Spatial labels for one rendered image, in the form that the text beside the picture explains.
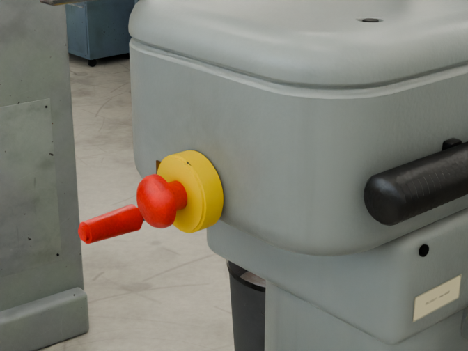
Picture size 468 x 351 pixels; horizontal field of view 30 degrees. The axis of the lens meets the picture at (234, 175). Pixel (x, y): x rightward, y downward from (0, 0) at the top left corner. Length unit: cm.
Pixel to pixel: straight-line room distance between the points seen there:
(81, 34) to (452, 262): 757
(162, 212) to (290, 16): 17
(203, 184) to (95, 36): 755
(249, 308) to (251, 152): 238
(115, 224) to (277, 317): 20
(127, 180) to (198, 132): 484
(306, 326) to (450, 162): 28
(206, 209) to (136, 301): 348
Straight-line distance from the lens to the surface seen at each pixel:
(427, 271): 70
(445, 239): 70
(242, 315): 303
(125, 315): 399
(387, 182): 56
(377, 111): 58
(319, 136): 57
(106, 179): 551
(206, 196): 63
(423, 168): 58
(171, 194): 62
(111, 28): 824
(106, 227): 73
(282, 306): 84
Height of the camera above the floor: 201
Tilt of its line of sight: 21 degrees down
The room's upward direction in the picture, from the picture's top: straight up
